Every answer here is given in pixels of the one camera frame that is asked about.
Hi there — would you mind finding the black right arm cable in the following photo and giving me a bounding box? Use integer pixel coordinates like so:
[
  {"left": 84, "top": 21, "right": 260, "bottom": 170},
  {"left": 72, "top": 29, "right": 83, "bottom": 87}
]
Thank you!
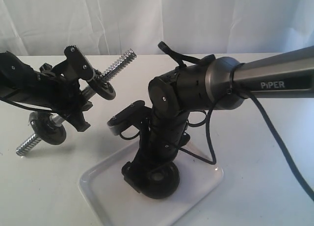
[{"left": 158, "top": 41, "right": 314, "bottom": 200}]

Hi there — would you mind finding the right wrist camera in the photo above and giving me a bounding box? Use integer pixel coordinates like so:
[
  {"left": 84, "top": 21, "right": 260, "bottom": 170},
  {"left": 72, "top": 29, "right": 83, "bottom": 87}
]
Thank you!
[{"left": 107, "top": 100, "right": 149, "bottom": 136}]

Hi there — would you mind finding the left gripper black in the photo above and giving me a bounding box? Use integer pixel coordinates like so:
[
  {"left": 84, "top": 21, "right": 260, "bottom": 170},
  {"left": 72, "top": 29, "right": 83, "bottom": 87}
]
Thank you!
[{"left": 36, "top": 61, "right": 93, "bottom": 132}]

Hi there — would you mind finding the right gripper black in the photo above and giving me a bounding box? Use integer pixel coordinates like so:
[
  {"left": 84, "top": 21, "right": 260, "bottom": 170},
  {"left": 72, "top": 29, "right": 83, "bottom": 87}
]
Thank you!
[{"left": 121, "top": 106, "right": 190, "bottom": 193}]

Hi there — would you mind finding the white backdrop curtain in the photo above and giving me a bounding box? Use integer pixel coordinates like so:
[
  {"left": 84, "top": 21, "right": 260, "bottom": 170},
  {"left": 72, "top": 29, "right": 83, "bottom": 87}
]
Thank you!
[{"left": 0, "top": 0, "right": 314, "bottom": 56}]

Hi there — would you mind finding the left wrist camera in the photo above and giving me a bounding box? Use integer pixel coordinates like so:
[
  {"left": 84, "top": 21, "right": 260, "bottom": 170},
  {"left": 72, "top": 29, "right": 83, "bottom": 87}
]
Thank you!
[{"left": 64, "top": 45, "right": 96, "bottom": 82}]

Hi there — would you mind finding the chrome dumbbell bar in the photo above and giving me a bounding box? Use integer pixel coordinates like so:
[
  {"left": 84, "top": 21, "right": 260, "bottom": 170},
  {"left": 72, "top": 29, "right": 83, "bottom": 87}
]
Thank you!
[{"left": 16, "top": 49, "right": 137, "bottom": 156}]

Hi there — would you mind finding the black weight plate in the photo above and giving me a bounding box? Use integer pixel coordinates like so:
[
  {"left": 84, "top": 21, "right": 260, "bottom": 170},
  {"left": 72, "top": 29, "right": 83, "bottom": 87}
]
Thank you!
[
  {"left": 133, "top": 162, "right": 180, "bottom": 200},
  {"left": 87, "top": 70, "right": 116, "bottom": 100},
  {"left": 29, "top": 112, "right": 66, "bottom": 145}
]

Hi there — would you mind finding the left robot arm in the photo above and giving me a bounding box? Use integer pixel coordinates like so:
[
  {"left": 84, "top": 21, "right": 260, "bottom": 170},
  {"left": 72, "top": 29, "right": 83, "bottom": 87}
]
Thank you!
[{"left": 0, "top": 50, "right": 95, "bottom": 132}]

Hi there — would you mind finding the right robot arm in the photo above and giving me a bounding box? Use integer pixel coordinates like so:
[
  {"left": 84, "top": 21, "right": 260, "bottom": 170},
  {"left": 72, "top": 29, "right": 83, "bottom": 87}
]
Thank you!
[{"left": 114, "top": 44, "right": 314, "bottom": 199}]

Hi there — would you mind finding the white rectangular tray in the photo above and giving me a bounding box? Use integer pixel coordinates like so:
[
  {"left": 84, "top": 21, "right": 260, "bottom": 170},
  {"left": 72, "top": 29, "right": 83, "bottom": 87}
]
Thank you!
[{"left": 78, "top": 141, "right": 224, "bottom": 226}]

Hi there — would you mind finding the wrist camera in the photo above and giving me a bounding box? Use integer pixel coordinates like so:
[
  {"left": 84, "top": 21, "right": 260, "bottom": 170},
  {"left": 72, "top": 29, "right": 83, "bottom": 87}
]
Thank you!
[
  {"left": 64, "top": 45, "right": 96, "bottom": 82},
  {"left": 107, "top": 100, "right": 149, "bottom": 136}
]

